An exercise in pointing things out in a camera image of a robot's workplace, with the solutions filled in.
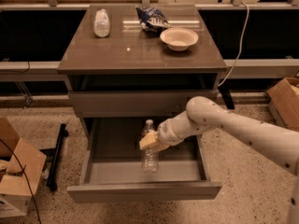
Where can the blue white chip bag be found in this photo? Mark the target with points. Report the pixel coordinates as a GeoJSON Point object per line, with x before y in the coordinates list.
{"type": "Point", "coordinates": [152, 19]}

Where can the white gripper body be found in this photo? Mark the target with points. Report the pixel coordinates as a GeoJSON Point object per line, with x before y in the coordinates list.
{"type": "Point", "coordinates": [165, 134]}

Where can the cardboard box right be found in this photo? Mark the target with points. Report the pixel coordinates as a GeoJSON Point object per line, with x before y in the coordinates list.
{"type": "Point", "coordinates": [285, 98]}

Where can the clear plastic water bottle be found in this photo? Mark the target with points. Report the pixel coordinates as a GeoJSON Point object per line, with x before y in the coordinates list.
{"type": "Point", "coordinates": [149, 158]}

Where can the grey top drawer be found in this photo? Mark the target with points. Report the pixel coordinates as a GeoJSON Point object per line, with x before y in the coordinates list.
{"type": "Point", "coordinates": [113, 104]}

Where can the white plastic bottle lying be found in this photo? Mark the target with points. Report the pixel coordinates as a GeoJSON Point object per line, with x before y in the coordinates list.
{"type": "Point", "coordinates": [101, 24]}

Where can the open grey middle drawer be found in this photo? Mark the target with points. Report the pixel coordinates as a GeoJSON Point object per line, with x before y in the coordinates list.
{"type": "Point", "coordinates": [111, 170]}

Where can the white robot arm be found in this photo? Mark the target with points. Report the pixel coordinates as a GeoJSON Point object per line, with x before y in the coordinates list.
{"type": "Point", "coordinates": [277, 144]}

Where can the white paper bowl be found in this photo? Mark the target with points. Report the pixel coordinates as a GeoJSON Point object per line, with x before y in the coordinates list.
{"type": "Point", "coordinates": [179, 39]}

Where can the cardboard box left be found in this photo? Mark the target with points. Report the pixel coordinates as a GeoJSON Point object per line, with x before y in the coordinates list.
{"type": "Point", "coordinates": [20, 173]}

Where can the cardboard box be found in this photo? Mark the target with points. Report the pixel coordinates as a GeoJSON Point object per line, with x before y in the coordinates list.
{"type": "Point", "coordinates": [285, 98]}
{"type": "Point", "coordinates": [20, 173]}

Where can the black metal bar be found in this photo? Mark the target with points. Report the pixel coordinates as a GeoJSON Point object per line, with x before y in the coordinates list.
{"type": "Point", "coordinates": [63, 133]}

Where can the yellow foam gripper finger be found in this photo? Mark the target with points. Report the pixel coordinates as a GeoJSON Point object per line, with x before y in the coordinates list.
{"type": "Point", "coordinates": [148, 141]}
{"type": "Point", "coordinates": [159, 147]}

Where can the metal window rail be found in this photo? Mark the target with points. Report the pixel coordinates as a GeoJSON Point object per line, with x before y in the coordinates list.
{"type": "Point", "coordinates": [47, 71]}

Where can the grey drawer cabinet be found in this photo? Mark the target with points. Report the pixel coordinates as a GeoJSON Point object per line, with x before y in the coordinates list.
{"type": "Point", "coordinates": [131, 59]}

